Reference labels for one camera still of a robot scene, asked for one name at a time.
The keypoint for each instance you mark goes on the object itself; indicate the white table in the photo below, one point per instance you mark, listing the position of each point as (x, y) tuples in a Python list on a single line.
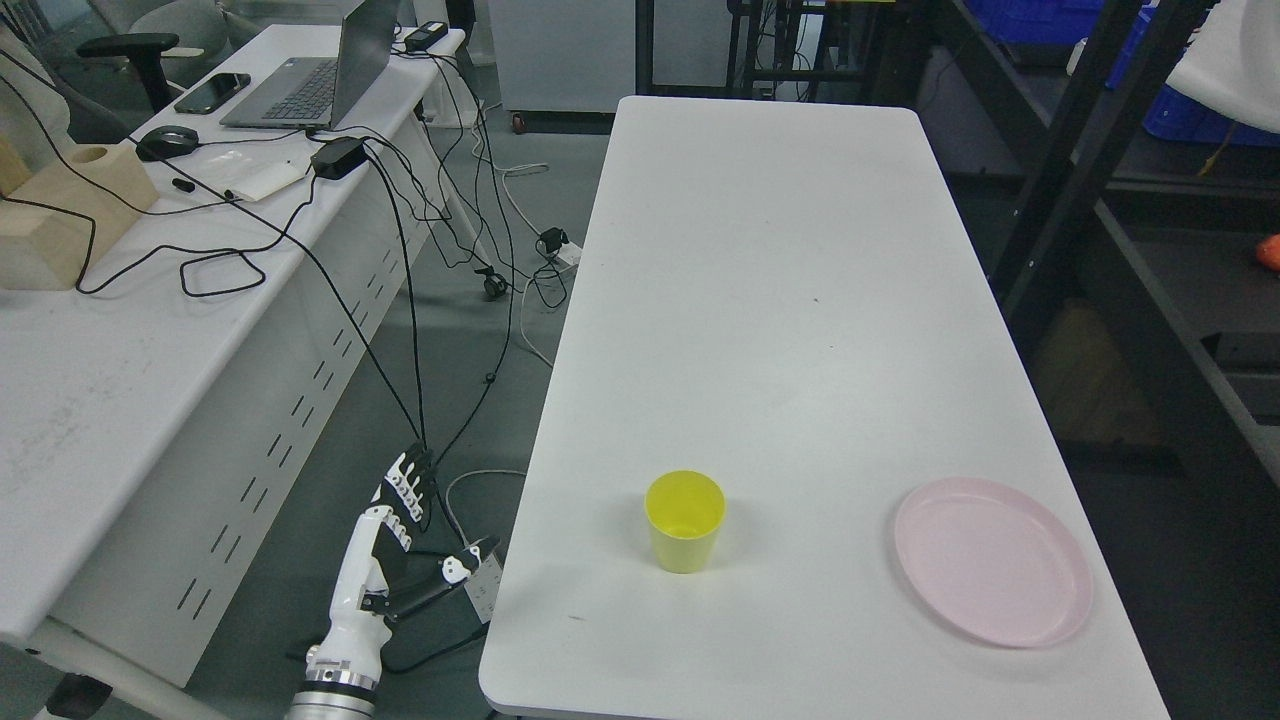
[(781, 296)]

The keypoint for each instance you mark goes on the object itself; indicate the black power adapter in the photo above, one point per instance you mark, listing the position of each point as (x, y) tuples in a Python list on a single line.
[(422, 38), (338, 157)]

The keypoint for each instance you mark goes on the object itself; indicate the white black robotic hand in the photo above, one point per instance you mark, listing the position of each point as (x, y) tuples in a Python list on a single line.
[(373, 590)]

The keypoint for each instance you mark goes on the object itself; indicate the black computer mouse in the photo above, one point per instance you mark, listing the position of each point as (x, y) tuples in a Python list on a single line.
[(167, 142)]

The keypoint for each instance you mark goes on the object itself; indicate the black smartphone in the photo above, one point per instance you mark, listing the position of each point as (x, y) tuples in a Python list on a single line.
[(213, 93)]

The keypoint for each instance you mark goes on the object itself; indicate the orange object on shelf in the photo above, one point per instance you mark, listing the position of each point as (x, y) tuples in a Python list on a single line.
[(1267, 253)]

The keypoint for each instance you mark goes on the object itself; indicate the wooden block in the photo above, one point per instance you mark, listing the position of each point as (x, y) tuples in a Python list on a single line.
[(68, 215)]

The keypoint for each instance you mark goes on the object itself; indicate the yellow plastic cup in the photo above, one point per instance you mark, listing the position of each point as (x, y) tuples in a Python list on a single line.
[(685, 510)]

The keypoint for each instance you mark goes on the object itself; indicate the white side desk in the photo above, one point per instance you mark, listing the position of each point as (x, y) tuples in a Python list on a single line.
[(153, 431)]

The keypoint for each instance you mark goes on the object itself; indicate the grey laptop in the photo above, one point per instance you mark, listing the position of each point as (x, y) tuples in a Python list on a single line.
[(315, 92)]

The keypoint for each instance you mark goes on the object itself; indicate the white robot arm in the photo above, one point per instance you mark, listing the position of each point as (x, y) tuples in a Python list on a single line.
[(336, 688)]

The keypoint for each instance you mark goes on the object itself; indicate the pink plastic plate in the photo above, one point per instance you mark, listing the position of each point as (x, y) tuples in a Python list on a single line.
[(993, 562)]

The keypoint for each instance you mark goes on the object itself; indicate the white power strip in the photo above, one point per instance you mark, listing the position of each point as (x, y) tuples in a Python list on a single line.
[(482, 588)]

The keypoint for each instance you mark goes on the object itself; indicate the blue plastic bin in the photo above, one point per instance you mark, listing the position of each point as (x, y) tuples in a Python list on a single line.
[(1224, 86)]

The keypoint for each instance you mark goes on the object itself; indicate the black office chair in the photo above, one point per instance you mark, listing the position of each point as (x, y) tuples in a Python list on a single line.
[(143, 51)]

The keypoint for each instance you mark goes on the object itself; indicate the dark metal shelf rack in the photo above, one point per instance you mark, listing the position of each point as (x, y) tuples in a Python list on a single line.
[(1080, 227)]

